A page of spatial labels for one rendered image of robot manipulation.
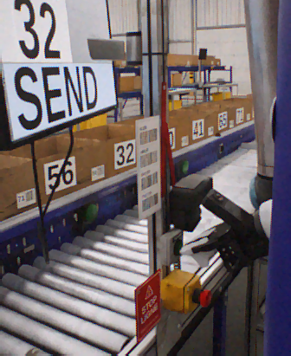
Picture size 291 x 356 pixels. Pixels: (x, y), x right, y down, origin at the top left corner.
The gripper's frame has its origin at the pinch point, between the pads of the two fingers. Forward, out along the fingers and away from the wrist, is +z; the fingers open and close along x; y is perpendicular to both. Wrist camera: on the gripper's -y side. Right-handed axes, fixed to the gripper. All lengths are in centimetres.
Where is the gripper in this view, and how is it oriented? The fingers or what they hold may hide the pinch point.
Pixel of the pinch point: (184, 247)
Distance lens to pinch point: 89.5
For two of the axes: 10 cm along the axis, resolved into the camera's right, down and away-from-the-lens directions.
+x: 4.5, -3.5, 8.2
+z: -7.2, 4.1, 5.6
